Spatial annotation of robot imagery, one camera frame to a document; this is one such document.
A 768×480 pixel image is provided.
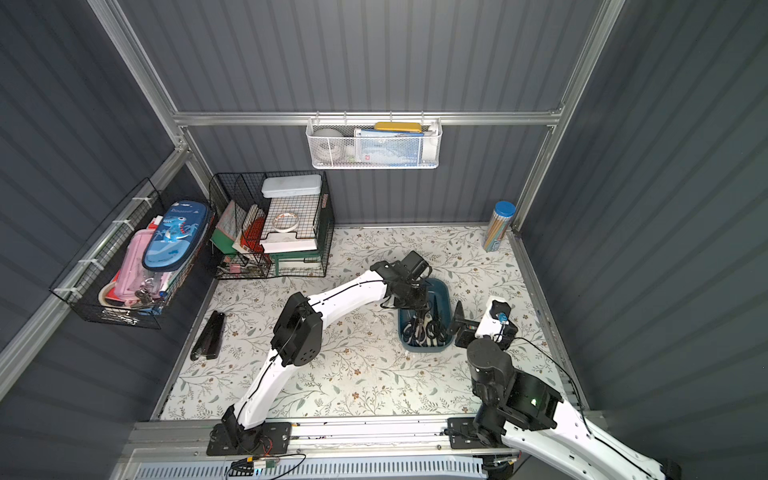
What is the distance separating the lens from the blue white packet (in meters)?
0.86

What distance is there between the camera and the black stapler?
2.88 ft

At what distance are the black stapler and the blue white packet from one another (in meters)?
0.66
